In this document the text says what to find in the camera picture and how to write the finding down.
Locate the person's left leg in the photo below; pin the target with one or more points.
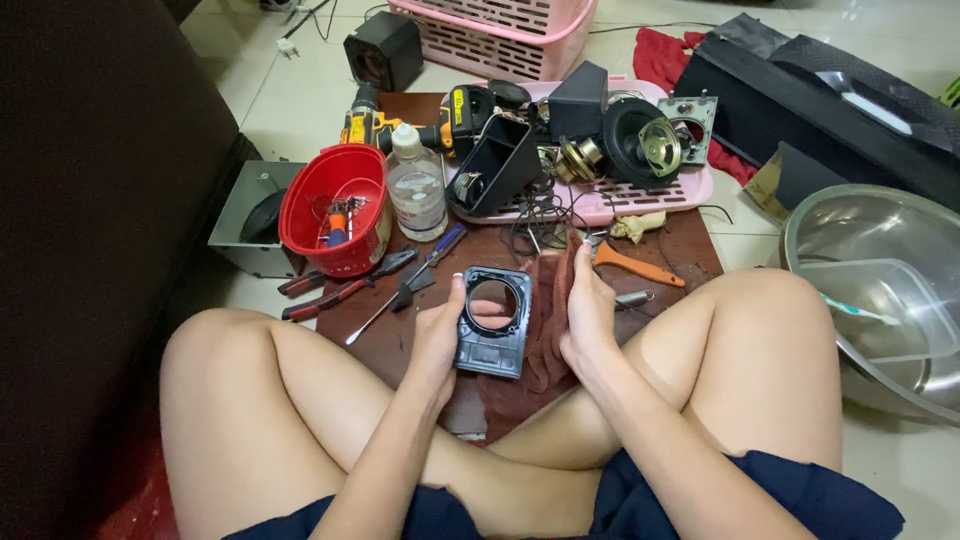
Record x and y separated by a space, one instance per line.
240 420

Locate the open black speaker housing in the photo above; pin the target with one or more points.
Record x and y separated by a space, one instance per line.
502 161

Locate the person's leg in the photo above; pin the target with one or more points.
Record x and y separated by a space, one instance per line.
240 420
750 352

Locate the white green toothbrush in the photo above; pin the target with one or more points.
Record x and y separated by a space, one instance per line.
855 309

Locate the small metal parts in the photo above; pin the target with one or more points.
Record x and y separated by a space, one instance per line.
352 204

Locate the green object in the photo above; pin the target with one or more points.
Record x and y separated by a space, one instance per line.
952 91

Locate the dark blue shorts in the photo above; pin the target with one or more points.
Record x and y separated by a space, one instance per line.
825 502

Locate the small silver metal tool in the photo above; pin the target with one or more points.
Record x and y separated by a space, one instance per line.
634 298

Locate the clear plastic container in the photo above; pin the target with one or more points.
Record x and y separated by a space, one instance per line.
900 341

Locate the dark brown sofa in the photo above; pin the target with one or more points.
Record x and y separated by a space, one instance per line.
90 225

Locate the small black plastic piece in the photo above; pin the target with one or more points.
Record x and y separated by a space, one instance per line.
414 285

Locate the white power plug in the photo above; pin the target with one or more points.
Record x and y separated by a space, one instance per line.
287 48

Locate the gold speaker driver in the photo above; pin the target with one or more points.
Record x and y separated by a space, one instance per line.
579 159

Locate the pink laundry basket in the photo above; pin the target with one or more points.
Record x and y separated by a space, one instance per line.
510 37

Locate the red cloth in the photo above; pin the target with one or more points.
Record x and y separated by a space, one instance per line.
660 56

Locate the grey square speaker frame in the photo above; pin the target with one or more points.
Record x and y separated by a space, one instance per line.
701 120

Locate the red floor mat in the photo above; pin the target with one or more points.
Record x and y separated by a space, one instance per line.
142 510

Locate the red plastic bowl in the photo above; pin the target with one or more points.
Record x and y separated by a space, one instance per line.
337 180

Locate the red black pliers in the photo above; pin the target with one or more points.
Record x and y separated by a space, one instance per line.
337 294

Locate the large black speaker cabinet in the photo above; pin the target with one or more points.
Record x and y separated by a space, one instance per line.
810 112

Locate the small silver speaker driver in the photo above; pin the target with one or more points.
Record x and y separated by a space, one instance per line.
469 189

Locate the small black cube speaker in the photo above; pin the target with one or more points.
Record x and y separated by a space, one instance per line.
386 49

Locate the clear bottle with white cap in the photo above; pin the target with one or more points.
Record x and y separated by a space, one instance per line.
416 191

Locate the steel basin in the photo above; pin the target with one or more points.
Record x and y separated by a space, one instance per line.
840 225

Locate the person's right leg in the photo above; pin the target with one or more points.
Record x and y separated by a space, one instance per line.
750 352

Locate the black speaker front panel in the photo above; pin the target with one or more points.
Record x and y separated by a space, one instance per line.
495 352

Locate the large black speaker driver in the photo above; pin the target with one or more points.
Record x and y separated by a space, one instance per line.
622 146

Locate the brown cloth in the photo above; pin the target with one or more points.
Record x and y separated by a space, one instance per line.
546 315

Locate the grey metal box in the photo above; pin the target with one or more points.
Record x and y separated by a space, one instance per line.
232 225

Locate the person's right hand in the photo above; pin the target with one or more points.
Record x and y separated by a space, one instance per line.
589 330

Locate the crumpled beige tape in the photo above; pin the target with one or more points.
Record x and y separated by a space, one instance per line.
636 225

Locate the cardboard piece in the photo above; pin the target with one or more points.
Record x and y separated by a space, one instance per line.
761 187

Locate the black speaker box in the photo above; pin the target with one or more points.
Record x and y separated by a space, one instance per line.
579 101

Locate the person's left hand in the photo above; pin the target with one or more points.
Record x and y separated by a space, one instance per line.
433 341

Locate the pink slotted tray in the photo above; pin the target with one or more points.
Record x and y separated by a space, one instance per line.
652 199

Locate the brown wooden board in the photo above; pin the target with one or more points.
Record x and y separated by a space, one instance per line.
375 330

